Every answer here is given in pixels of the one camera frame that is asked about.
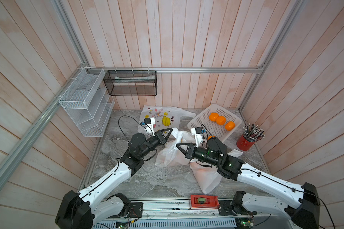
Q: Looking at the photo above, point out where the red cup of pens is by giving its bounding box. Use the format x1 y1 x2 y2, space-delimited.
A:
237 124 265 151

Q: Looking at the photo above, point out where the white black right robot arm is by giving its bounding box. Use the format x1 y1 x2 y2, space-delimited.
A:
176 137 321 229

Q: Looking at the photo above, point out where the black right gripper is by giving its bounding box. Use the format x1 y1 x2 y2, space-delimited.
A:
177 144 220 169

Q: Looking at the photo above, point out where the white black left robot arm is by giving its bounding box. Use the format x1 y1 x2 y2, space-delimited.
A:
55 128 173 229

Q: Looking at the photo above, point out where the white printed bag back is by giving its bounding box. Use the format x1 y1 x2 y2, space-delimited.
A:
139 105 196 132

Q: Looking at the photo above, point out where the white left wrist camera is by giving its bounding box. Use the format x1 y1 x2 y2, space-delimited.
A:
144 117 155 136

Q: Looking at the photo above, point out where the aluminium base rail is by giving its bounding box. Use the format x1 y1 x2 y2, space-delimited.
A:
94 198 297 229

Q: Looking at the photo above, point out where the white printed bag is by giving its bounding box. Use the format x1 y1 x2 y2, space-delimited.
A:
139 105 196 132
155 127 196 168

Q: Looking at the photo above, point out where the red tape dispenser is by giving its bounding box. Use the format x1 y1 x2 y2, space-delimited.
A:
190 195 219 209

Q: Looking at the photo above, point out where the white plastic perforated basket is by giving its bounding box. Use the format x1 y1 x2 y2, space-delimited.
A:
187 104 242 142

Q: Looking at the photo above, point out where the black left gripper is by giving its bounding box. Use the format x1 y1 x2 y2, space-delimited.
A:
139 127 173 158

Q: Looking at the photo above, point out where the white wire mesh shelf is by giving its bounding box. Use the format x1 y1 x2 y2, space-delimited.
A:
59 67 115 137

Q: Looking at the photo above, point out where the black wire mesh basket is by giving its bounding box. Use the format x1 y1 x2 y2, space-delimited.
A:
103 70 158 96

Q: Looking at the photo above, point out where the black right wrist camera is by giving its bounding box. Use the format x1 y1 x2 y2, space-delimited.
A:
191 127 204 147

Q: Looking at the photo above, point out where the white plastic bag front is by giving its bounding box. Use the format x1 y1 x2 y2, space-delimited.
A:
189 148 244 194

